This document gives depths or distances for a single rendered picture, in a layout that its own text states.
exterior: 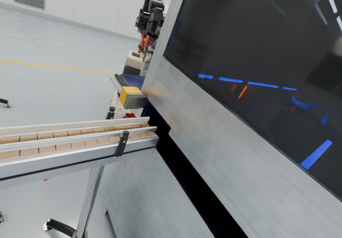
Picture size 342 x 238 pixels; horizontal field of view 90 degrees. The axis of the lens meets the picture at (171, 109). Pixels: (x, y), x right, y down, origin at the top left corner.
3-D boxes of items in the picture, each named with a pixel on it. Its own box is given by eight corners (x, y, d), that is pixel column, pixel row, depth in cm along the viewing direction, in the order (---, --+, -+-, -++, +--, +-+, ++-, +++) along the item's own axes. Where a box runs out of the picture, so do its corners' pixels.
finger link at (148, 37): (144, 48, 99) (150, 32, 98) (136, 45, 103) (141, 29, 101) (151, 52, 106) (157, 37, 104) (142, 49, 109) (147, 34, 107)
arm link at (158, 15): (163, 5, 102) (149, 1, 99) (169, -1, 91) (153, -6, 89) (160, 26, 105) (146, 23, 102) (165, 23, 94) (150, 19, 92)
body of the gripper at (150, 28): (152, 35, 98) (157, 22, 96) (139, 31, 102) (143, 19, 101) (158, 39, 103) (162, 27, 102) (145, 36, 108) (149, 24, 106)
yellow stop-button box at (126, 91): (139, 109, 77) (144, 95, 73) (124, 109, 72) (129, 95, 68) (133, 99, 81) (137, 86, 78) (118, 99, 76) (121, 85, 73)
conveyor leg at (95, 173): (88, 244, 101) (117, 158, 65) (71, 253, 95) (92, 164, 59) (85, 229, 106) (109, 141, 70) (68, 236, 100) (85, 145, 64)
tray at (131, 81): (176, 108, 108) (178, 103, 107) (141, 109, 91) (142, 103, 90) (151, 81, 129) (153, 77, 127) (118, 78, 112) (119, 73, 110)
